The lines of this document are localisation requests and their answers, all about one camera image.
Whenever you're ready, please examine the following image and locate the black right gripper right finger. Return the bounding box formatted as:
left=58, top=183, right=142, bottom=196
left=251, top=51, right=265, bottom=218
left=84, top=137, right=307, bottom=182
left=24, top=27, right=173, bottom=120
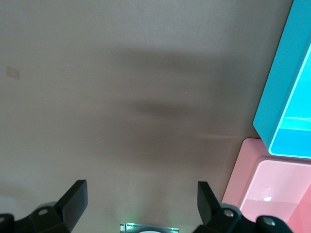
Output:
left=194, top=181, right=294, bottom=233

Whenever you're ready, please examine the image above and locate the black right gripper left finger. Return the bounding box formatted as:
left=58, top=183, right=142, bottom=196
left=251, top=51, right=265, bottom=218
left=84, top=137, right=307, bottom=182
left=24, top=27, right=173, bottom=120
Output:
left=0, top=179, right=88, bottom=233

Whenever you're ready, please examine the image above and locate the pink plastic bin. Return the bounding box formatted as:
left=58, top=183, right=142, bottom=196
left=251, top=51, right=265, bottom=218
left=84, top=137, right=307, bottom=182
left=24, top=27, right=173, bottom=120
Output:
left=221, top=137, right=311, bottom=233

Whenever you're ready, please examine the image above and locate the blue plastic bin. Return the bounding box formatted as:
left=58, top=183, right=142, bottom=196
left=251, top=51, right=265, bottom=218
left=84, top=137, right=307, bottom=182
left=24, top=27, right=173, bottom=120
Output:
left=252, top=0, right=311, bottom=160

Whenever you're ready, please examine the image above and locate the brown tape patch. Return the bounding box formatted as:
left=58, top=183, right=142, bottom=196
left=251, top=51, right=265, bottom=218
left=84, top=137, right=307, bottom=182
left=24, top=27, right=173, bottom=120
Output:
left=6, top=66, right=21, bottom=80

